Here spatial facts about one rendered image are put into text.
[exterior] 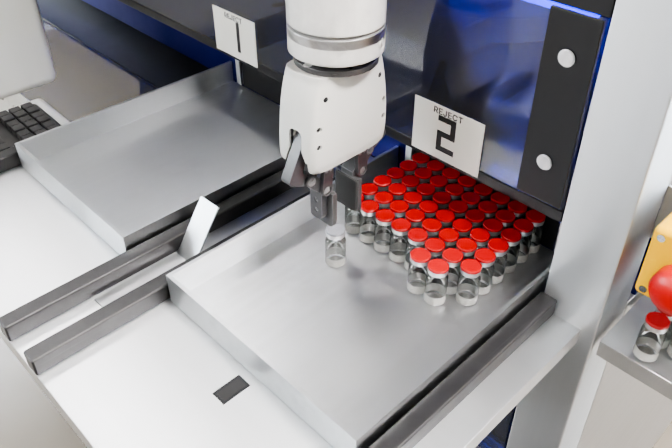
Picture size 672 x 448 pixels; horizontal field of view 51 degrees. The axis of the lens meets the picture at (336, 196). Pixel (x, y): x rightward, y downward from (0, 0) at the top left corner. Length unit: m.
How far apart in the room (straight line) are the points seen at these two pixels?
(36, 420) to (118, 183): 1.02
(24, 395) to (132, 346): 1.21
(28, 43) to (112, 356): 0.75
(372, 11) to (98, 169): 0.49
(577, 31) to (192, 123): 0.59
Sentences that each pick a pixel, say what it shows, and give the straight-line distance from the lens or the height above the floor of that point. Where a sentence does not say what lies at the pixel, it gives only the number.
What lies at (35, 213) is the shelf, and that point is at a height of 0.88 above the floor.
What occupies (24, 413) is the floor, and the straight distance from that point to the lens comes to 1.86.
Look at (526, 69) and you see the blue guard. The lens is 0.62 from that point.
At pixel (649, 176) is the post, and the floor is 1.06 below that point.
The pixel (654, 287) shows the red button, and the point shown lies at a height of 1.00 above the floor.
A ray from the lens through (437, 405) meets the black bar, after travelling 0.61.
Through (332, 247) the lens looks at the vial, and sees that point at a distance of 0.72.
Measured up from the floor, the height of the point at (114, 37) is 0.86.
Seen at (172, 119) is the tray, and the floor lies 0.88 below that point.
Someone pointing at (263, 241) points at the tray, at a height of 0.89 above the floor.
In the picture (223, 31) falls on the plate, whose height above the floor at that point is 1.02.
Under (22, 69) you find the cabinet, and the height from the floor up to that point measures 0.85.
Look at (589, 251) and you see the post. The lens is 0.67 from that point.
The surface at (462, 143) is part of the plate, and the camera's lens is 0.69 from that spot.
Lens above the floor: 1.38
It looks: 36 degrees down
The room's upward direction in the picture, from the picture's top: straight up
